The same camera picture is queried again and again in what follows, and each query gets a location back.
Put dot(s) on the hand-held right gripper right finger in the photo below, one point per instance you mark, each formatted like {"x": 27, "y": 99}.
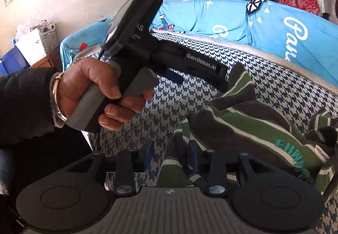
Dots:
{"x": 194, "y": 157}

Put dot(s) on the brown wooden cabinet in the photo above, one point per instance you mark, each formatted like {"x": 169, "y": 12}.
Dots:
{"x": 45, "y": 62}

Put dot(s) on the blue plastic crate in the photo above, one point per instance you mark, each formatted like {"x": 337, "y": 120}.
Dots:
{"x": 12, "y": 62}

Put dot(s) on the white plastic basket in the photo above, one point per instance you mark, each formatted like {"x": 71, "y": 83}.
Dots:
{"x": 34, "y": 46}

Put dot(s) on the white covered table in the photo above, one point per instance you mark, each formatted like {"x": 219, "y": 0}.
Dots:
{"x": 320, "y": 1}

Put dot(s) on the blue printed duvet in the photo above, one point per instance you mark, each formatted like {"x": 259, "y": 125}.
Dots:
{"x": 211, "y": 17}

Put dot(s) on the person's left forearm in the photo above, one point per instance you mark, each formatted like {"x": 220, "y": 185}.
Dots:
{"x": 26, "y": 102}

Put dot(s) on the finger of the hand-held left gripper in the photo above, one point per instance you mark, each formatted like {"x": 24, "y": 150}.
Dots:
{"x": 174, "y": 77}

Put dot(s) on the green brown striped shirt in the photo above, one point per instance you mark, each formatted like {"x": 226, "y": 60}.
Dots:
{"x": 237, "y": 123}

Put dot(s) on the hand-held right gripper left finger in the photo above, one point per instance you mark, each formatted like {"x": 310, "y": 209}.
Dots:
{"x": 149, "y": 162}

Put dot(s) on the houndstooth patterned mattress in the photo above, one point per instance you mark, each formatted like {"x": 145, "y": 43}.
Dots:
{"x": 277, "y": 86}

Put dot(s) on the person's left hand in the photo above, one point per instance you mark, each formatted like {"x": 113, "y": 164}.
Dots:
{"x": 79, "y": 75}

